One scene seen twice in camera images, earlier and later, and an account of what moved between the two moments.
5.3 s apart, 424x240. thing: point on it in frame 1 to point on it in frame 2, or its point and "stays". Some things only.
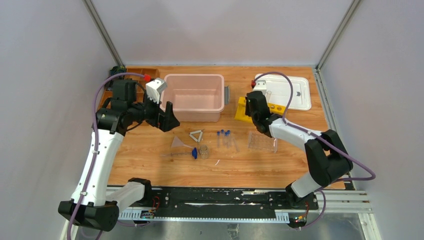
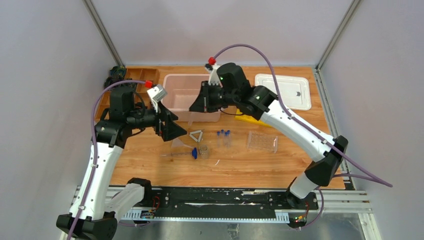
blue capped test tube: [218, 133] stays
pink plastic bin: [196, 98] stays
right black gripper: [247, 109] to [203, 103]
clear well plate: [257, 140] stays
